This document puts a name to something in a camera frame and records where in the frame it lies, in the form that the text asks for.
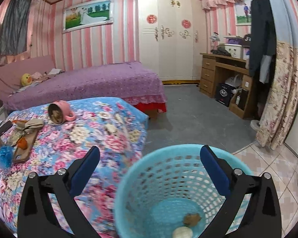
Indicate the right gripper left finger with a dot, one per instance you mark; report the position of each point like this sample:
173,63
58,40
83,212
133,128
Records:
48,208

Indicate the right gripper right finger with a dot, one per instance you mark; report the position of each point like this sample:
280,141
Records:
235,202

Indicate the blue mesh sponge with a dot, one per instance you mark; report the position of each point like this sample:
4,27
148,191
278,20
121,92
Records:
6,156

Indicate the orange peel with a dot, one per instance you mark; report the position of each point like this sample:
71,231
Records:
22,143

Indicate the brown crumpled trash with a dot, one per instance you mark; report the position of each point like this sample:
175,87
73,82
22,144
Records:
191,220

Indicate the light blue plastic trash basket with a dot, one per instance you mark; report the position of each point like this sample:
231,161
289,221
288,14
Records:
157,192

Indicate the brown phone case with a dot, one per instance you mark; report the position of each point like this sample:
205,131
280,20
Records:
21,156

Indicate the white crumpled paper ball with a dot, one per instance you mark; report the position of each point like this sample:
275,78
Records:
182,232

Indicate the floral blue pink bedspread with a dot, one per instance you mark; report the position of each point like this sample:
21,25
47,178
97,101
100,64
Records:
119,131

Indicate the beige folded cloth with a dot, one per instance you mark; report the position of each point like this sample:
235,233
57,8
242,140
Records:
29,125

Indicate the white standing fan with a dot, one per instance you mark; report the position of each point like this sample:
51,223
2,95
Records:
254,124

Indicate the black smartphone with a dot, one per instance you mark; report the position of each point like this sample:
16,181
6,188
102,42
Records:
5,127

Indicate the floral beige curtain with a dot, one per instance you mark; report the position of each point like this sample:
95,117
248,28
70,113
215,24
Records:
282,101

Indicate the pink mug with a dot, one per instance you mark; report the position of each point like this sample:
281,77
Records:
60,111

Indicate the black box under desk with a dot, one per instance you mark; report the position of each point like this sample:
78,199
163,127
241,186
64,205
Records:
224,93

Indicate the yellow duck plush toy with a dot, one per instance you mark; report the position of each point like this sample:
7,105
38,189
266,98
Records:
26,80

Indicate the wooden desk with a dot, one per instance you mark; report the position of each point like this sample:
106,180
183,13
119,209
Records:
216,69

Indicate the pink headboard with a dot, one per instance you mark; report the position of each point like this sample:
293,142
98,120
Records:
10,74

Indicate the purple dotted bed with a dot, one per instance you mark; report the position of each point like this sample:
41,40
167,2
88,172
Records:
130,81

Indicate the white storage box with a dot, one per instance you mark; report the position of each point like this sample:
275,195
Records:
235,50

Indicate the dark hanging jacket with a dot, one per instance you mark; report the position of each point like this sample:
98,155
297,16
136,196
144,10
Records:
263,34

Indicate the grey window curtain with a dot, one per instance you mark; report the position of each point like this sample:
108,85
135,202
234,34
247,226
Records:
14,28

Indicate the framed wedding picture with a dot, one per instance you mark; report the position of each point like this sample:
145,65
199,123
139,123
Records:
88,14

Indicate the white wardrobe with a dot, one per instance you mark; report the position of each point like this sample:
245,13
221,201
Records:
172,38

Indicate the small framed photo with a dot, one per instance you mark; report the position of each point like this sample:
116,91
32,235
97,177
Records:
243,13

